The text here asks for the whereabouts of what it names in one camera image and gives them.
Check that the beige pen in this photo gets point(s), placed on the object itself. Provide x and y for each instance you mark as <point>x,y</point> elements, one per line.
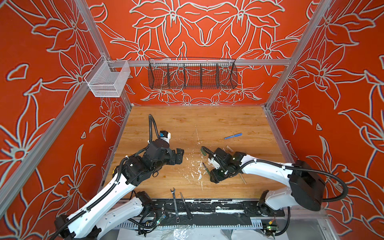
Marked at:
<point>244,181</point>

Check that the green pen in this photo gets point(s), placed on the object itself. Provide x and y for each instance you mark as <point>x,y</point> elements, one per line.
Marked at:
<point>206,169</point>

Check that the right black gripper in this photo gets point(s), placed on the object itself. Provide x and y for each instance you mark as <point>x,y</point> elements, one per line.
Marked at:
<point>214,178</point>

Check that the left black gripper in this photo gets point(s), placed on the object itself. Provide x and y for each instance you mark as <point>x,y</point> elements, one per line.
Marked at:
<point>173,159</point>

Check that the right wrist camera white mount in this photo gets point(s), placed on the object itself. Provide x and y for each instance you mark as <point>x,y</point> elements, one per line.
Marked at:
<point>214,163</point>

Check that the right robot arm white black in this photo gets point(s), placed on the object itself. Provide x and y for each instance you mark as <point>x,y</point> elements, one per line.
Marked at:
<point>303,186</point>

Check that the blue pen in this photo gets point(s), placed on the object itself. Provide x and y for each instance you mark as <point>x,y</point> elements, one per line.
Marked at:
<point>233,136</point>

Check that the silver wrench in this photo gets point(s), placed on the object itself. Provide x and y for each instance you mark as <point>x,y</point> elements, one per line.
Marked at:
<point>173,191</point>

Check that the black wire basket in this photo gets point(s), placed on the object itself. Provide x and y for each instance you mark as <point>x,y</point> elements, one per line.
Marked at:
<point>181,73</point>

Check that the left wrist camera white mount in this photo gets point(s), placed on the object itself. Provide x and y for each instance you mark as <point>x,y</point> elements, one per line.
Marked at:
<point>164,135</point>

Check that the white mesh basket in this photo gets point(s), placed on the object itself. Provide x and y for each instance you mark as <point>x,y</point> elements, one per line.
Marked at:
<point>107,79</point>

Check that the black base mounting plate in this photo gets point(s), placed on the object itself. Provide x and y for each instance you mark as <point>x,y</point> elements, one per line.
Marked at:
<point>229,214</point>

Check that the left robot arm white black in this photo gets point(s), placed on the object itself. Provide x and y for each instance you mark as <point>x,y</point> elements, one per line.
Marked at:
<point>99,215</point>

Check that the black screwdriver tool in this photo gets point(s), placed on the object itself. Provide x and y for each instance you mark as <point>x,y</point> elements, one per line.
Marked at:
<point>188,212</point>

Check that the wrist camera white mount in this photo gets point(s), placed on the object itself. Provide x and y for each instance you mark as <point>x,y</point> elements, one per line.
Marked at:
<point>214,163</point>
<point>164,135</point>

